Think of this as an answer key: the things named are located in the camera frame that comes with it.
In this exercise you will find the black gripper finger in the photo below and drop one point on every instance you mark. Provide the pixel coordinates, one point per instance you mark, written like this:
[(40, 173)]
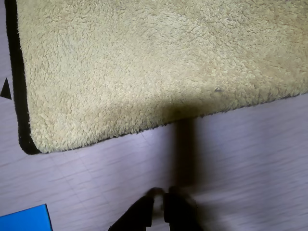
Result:
[(140, 211), (181, 211)]

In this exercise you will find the beige fluffy towel black trim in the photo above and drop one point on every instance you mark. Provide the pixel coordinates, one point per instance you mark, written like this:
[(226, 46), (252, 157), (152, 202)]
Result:
[(144, 60)]

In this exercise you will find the blue flat object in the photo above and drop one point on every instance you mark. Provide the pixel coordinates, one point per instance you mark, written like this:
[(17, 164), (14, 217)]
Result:
[(24, 219)]

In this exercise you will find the black triangle marker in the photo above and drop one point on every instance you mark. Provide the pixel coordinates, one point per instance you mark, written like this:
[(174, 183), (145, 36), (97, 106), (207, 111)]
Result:
[(6, 91)]

